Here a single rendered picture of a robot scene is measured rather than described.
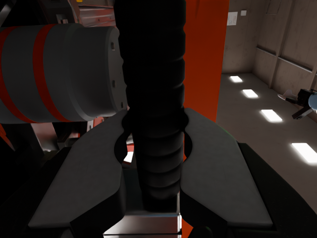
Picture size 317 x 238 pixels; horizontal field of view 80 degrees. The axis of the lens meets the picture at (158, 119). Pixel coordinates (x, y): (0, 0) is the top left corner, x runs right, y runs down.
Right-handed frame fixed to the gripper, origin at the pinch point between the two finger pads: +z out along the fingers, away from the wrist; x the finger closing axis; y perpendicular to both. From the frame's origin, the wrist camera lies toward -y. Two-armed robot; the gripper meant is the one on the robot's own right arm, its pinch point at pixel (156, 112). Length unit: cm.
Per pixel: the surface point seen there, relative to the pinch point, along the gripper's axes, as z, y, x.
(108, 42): 13.2, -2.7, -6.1
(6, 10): 32.6, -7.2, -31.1
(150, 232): -2.5, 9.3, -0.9
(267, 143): 719, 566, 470
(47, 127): 17.6, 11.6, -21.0
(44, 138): 15.7, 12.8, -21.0
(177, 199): -1.2, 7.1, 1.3
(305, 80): 1077, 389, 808
